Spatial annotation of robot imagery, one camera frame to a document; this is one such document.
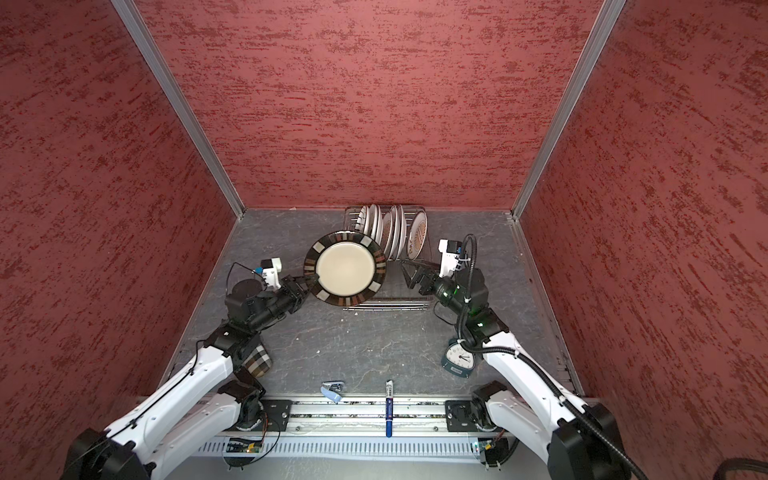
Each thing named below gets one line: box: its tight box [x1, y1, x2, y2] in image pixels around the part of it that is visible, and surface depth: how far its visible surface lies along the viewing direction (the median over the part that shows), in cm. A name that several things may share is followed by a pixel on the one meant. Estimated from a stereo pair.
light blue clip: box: [320, 380, 345, 404], surface depth 79 cm
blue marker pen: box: [386, 379, 393, 438], surface depth 76 cm
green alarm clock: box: [441, 338, 475, 378], surface depth 81 cm
